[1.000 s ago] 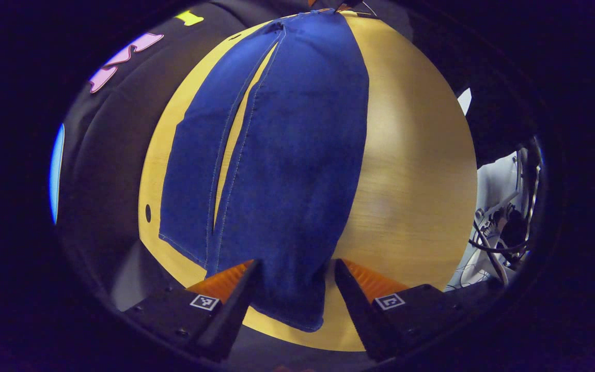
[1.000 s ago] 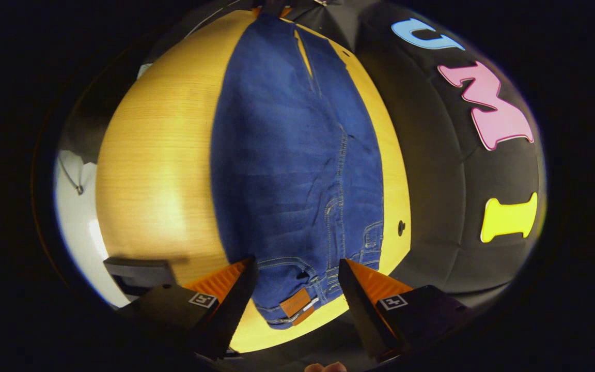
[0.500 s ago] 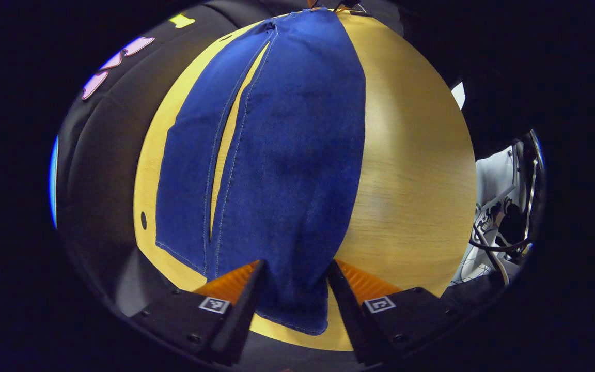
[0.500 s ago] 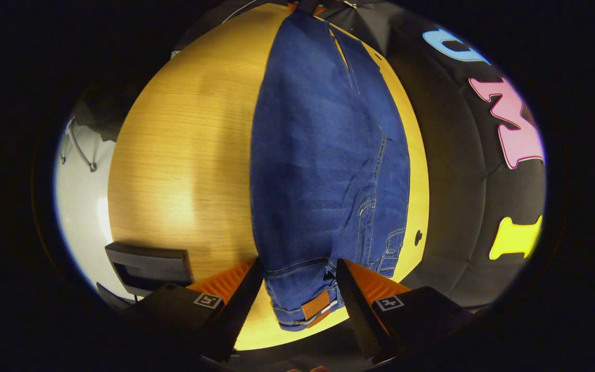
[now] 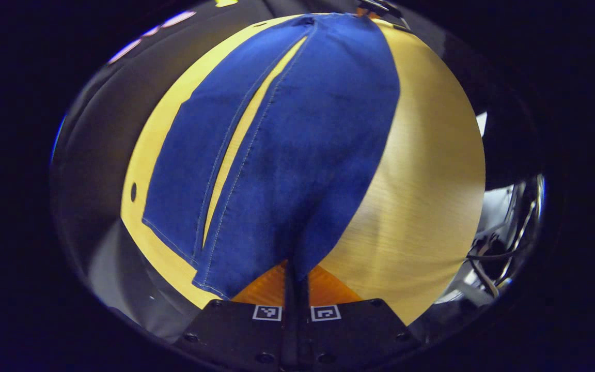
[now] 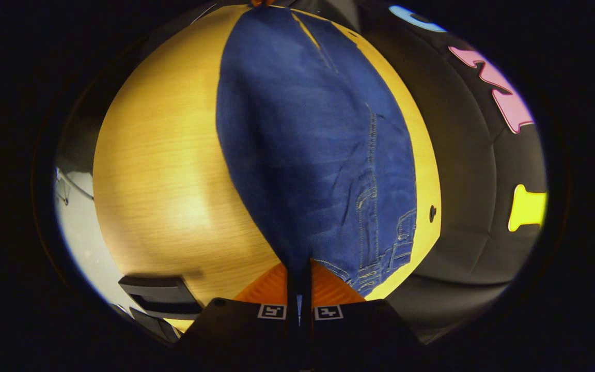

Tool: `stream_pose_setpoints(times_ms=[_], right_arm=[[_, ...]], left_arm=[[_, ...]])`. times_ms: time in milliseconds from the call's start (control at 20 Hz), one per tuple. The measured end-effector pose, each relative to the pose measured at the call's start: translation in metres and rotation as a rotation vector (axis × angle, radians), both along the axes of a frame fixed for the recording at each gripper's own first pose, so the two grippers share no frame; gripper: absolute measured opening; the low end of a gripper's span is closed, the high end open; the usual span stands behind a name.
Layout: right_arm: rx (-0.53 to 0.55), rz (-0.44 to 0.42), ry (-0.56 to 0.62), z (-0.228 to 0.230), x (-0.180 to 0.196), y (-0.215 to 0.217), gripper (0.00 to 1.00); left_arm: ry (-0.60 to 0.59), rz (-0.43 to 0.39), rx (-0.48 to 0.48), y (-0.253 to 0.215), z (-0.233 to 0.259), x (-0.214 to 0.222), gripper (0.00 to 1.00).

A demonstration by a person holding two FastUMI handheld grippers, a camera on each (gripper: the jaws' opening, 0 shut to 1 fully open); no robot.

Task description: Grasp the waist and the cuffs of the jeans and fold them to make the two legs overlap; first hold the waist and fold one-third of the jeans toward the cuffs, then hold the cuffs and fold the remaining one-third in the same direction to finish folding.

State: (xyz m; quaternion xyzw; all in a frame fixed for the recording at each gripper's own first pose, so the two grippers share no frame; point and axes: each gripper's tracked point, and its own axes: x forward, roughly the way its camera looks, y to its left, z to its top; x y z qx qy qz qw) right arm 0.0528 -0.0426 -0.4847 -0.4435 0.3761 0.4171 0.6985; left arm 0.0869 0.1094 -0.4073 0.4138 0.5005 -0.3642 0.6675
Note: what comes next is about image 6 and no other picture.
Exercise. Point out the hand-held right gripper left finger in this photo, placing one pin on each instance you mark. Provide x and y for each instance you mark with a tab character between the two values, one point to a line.
292	292

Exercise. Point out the black plastic holder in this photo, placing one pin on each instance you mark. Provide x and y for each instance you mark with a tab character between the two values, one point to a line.
160	295
154	324

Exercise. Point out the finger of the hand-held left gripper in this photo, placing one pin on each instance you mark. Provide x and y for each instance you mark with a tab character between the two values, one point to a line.
262	2

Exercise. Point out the blue jeans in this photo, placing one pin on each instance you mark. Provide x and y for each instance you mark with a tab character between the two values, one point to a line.
302	155

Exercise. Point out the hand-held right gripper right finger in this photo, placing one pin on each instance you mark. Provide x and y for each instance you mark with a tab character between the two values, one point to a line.
306	292

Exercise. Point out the black table grommet hole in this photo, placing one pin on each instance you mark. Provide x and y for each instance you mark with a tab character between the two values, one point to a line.
432	213

